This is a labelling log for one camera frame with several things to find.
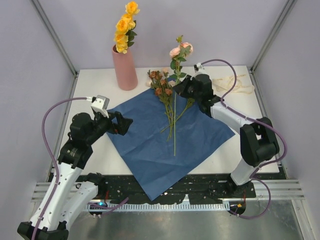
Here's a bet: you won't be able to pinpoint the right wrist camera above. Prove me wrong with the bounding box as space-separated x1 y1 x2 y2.
193 62 208 77

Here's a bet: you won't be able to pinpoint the white slotted cable duct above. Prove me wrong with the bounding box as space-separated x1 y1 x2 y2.
84 201 230 213

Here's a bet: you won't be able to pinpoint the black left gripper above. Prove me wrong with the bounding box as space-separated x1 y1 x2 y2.
85 108 132 145

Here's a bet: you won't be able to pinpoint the cream ribbon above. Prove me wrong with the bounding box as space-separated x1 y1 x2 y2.
212 74 255 94

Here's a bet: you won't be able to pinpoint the mauve flower stem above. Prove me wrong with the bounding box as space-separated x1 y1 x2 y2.
159 96 195 138

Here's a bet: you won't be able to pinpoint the aluminium frame post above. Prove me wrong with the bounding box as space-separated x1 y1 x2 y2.
250 0 297 74
29 0 79 77

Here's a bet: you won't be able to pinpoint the artificial flower bunch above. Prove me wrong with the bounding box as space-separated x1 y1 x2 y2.
146 68 176 141

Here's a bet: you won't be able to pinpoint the left aluminium frame post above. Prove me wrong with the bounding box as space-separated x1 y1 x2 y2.
29 0 79 77

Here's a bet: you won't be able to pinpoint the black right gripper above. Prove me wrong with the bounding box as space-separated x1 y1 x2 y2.
173 75 202 102

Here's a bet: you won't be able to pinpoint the yellow flower stem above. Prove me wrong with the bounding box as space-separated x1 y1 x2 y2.
113 1 140 54

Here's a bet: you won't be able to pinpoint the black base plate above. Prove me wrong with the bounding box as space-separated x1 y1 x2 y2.
104 174 256 205

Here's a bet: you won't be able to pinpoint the pink tapered vase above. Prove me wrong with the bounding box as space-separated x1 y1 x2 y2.
112 46 138 91

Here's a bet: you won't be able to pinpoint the blue wrapping paper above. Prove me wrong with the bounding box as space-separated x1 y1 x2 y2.
108 89 235 201

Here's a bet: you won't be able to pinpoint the right aluminium frame post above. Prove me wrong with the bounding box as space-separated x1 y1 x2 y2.
250 0 297 74

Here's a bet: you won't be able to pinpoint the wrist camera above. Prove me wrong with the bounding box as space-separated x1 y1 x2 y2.
86 95 110 118
193 62 208 77

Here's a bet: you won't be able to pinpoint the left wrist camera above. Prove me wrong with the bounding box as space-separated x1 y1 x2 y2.
86 95 110 118

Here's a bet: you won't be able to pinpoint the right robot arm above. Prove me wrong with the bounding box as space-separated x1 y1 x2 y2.
173 73 280 197

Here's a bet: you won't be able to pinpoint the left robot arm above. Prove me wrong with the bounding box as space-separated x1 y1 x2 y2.
17 111 133 240

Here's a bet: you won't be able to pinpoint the pink peach flower stem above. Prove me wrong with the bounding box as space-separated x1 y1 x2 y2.
169 35 193 156

